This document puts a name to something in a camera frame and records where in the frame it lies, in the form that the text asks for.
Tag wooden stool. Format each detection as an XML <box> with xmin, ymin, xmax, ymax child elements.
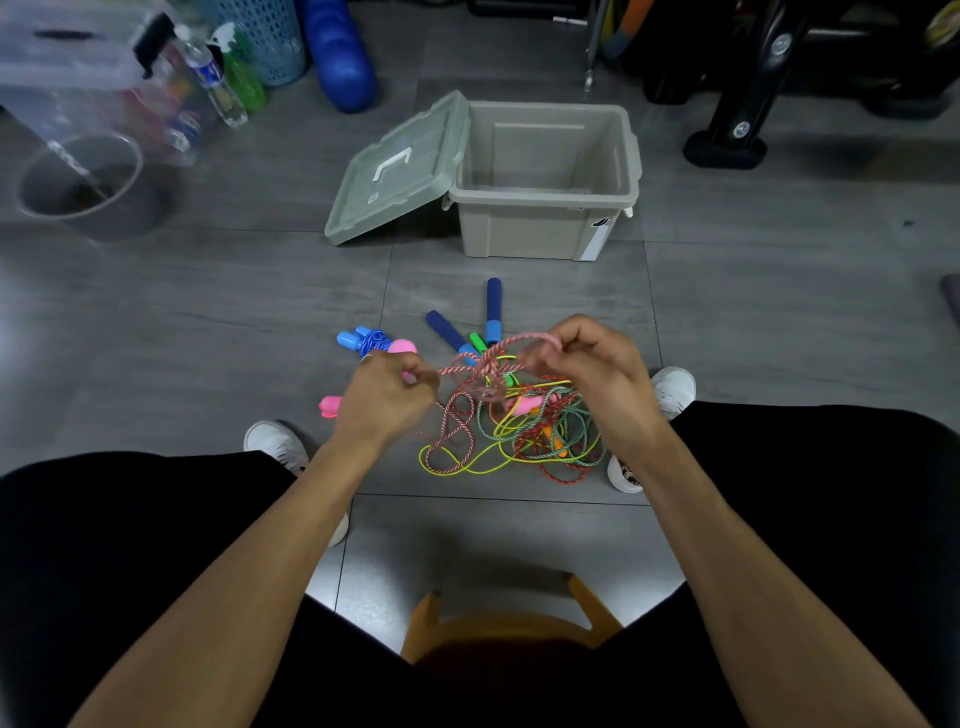
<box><xmin>399</xmin><ymin>573</ymin><xmax>624</xmax><ymax>665</ymax></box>

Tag person's right leg black trousers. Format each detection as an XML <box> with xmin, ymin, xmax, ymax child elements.
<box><xmin>592</xmin><ymin>401</ymin><xmax>960</xmax><ymax>728</ymax></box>

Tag grey metal bowl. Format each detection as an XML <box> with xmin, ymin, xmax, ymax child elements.
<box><xmin>14</xmin><ymin>133</ymin><xmax>163</xmax><ymax>241</ymax></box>

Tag white shoe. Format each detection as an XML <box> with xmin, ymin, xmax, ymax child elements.
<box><xmin>607</xmin><ymin>365</ymin><xmax>697</xmax><ymax>495</ymax></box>
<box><xmin>243</xmin><ymin>419</ymin><xmax>350</xmax><ymax>549</ymax></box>

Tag person's left hand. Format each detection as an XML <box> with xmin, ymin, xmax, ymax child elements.
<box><xmin>329</xmin><ymin>350</ymin><xmax>442</xmax><ymax>455</ymax></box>

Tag person's leg black trousers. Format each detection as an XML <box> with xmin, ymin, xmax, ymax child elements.
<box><xmin>0</xmin><ymin>449</ymin><xmax>414</xmax><ymax>728</ymax></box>
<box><xmin>592</xmin><ymin>401</ymin><xmax>960</xmax><ymax>728</ymax></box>

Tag grey plastic storage box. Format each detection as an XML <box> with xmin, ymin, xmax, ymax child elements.
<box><xmin>448</xmin><ymin>101</ymin><xmax>643</xmax><ymax>262</ymax></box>

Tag pile of colourful jump ropes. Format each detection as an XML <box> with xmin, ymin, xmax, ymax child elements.
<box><xmin>419</xmin><ymin>277</ymin><xmax>607</xmax><ymax>485</ymax></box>

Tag green spray bottle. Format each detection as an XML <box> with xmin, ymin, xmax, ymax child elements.
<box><xmin>209</xmin><ymin>22</ymin><xmax>268</xmax><ymax>114</ymax></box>

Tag blue-handled jump rope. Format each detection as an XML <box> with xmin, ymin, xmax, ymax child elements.
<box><xmin>335</xmin><ymin>326</ymin><xmax>395</xmax><ymax>359</ymax></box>

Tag light blue mesh basket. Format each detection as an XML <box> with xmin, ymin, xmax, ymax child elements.
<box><xmin>202</xmin><ymin>0</ymin><xmax>307</xmax><ymax>88</ymax></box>

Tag pink-handled red-white braided rope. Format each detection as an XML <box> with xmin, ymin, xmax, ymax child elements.
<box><xmin>386</xmin><ymin>332</ymin><xmax>564</xmax><ymax>478</ymax></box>

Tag clear plastic lidded bin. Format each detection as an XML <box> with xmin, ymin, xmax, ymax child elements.
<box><xmin>0</xmin><ymin>0</ymin><xmax>219</xmax><ymax>168</ymax></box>

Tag grey-green box lid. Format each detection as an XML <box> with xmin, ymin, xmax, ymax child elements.
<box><xmin>323</xmin><ymin>89</ymin><xmax>472</xmax><ymax>247</ymax></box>

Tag person's right forearm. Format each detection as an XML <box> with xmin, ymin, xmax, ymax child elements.
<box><xmin>633</xmin><ymin>427</ymin><xmax>935</xmax><ymax>728</ymax></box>

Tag person's left forearm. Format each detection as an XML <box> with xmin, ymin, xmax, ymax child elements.
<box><xmin>67</xmin><ymin>434</ymin><xmax>376</xmax><ymax>728</ymax></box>

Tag black dumbbell rack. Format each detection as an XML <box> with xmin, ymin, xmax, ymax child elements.
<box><xmin>637</xmin><ymin>0</ymin><xmax>960</xmax><ymax>170</ymax></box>

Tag clear water bottle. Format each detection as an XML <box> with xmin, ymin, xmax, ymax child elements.
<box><xmin>172</xmin><ymin>22</ymin><xmax>249</xmax><ymax>129</ymax></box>

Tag orange and green foam stick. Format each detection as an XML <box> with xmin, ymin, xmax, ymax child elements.
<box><xmin>602</xmin><ymin>0</ymin><xmax>655</xmax><ymax>60</ymax></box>

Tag black dumbbell gold end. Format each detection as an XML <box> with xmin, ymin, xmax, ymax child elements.
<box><xmin>923</xmin><ymin>3</ymin><xmax>960</xmax><ymax>50</ymax></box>

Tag white left shoe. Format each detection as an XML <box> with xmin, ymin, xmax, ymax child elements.
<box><xmin>243</xmin><ymin>419</ymin><xmax>350</xmax><ymax>549</ymax></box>

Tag white right shoe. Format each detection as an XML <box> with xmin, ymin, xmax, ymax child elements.
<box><xmin>607</xmin><ymin>365</ymin><xmax>697</xmax><ymax>495</ymax></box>

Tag person's right hand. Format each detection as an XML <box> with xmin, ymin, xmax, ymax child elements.
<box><xmin>524</xmin><ymin>314</ymin><xmax>669</xmax><ymax>470</ymax></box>

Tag person's left leg black trousers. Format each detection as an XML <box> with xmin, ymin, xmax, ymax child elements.
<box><xmin>0</xmin><ymin>449</ymin><xmax>414</xmax><ymax>728</ymax></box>

